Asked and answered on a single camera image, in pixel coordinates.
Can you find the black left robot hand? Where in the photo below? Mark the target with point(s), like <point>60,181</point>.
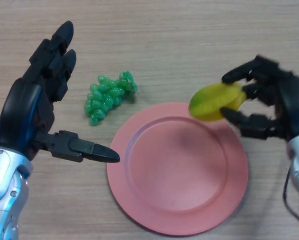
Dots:
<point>29,115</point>

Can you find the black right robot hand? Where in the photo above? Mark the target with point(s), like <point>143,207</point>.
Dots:
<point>277,100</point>

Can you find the yellow starfruit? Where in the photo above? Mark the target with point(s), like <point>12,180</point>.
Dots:
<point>214,102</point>

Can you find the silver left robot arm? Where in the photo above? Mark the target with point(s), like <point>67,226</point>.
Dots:
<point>7,197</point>

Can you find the pink round plate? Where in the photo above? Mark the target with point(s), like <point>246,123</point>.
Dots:
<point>177,172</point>

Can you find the green grape bunch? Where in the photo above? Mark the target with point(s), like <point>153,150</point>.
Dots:
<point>107,97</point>

